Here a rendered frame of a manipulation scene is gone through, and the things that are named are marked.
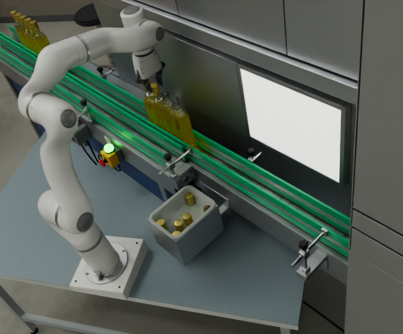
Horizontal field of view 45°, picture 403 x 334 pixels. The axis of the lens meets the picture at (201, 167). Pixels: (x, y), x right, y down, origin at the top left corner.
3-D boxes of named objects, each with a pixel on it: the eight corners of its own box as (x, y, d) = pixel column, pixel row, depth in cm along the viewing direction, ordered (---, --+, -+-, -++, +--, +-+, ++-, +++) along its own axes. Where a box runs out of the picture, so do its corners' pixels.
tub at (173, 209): (221, 217, 190) (218, 203, 184) (179, 254, 182) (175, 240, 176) (192, 197, 201) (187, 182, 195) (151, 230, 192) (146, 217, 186)
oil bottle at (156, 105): (179, 136, 210) (168, 97, 195) (169, 144, 208) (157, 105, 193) (171, 131, 213) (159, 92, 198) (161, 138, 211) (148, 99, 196)
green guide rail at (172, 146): (187, 160, 198) (183, 146, 192) (185, 162, 197) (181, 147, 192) (1, 44, 303) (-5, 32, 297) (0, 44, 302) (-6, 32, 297)
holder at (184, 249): (233, 221, 198) (228, 196, 188) (184, 266, 187) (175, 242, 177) (205, 201, 209) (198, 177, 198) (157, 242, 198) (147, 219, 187)
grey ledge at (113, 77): (183, 126, 229) (177, 107, 222) (169, 136, 226) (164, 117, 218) (77, 65, 286) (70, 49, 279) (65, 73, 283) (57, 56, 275)
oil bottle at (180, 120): (197, 147, 203) (187, 107, 188) (187, 154, 201) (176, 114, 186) (188, 142, 206) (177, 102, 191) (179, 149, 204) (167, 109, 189)
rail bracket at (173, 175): (196, 163, 195) (190, 140, 187) (165, 188, 189) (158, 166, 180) (191, 160, 197) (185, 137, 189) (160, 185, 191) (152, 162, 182)
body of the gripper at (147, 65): (147, 38, 183) (154, 63, 191) (126, 52, 179) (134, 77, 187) (159, 44, 179) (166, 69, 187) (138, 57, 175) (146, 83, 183)
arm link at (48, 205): (87, 257, 180) (57, 220, 163) (56, 238, 191) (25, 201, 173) (108, 232, 186) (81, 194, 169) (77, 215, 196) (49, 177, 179)
